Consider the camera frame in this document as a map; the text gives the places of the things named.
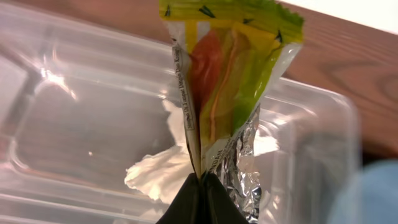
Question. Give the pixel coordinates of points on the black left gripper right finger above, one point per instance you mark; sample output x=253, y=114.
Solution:
x=218, y=206

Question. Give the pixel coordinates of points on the white tissue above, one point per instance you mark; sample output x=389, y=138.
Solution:
x=161, y=176

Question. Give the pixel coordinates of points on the clear plastic bin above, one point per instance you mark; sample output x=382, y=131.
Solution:
x=80, y=104

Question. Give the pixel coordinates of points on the dark blue plate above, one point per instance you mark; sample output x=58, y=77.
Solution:
x=370, y=197

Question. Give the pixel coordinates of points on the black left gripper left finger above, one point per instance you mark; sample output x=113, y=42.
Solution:
x=186, y=207

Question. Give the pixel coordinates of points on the green yellow snack wrapper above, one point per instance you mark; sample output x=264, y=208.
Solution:
x=226, y=54

